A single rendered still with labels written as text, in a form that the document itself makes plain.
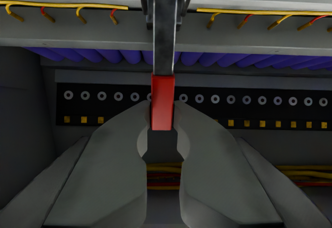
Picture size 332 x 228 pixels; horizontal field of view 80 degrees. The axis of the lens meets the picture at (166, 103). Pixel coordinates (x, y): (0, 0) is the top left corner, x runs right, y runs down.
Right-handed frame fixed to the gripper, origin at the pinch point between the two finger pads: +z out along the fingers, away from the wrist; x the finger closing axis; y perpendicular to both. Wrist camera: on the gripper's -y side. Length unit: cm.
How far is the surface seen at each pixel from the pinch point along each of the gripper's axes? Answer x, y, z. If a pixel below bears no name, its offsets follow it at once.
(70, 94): -11.1, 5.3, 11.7
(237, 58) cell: 6.9, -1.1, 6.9
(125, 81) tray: -4.2, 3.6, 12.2
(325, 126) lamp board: 21.6, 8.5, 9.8
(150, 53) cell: -1.0, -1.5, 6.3
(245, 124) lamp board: 10.9, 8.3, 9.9
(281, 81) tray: 15.4, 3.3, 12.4
